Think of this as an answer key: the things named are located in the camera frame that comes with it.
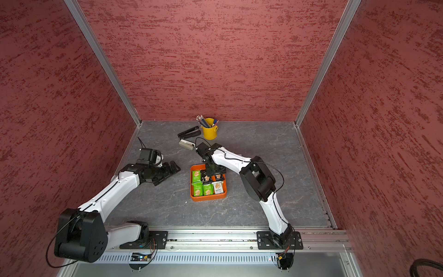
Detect pens in cup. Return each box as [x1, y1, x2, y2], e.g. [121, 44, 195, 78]
[196, 115, 218, 128]

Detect white cookie packet front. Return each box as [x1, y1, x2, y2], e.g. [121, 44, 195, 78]
[212, 181, 224, 195]

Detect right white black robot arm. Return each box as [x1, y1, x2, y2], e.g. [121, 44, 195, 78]
[196, 143, 294, 248]

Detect yellow pen cup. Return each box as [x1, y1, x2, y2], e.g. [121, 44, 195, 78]
[202, 118, 218, 140]

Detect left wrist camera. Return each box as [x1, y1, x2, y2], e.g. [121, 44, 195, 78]
[137, 148, 163, 167]

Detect black stapler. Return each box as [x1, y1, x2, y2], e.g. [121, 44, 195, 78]
[178, 126, 201, 140]

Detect green cookie packet left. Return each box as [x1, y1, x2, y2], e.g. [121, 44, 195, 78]
[192, 182, 204, 197]

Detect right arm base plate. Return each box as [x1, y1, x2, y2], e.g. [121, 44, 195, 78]
[257, 231, 303, 250]

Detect orange plastic storage tray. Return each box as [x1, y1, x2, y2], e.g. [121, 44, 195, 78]
[190, 165, 227, 202]

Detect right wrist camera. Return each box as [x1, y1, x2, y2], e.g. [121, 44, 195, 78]
[196, 143, 221, 163]

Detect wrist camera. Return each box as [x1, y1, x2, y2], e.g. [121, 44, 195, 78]
[137, 148, 163, 167]
[196, 143, 221, 163]

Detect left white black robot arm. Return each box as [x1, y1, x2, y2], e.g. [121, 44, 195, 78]
[50, 162, 181, 263]

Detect black cable coil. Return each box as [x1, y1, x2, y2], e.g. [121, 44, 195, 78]
[409, 258, 443, 277]

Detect green cookie packet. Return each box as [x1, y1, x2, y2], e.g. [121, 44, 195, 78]
[203, 184, 215, 196]
[192, 182, 204, 197]
[192, 170, 201, 184]

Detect black cookie packet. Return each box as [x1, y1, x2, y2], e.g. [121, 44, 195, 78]
[201, 173, 213, 184]

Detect aluminium front rail frame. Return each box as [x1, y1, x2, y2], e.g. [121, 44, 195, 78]
[58, 227, 363, 277]

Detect green cookie packet middle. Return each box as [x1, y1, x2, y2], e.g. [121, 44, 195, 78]
[203, 184, 215, 196]

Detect green cookie packet far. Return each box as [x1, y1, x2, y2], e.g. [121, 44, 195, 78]
[192, 170, 201, 184]

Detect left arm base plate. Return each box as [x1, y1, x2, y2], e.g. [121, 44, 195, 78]
[119, 231, 168, 250]

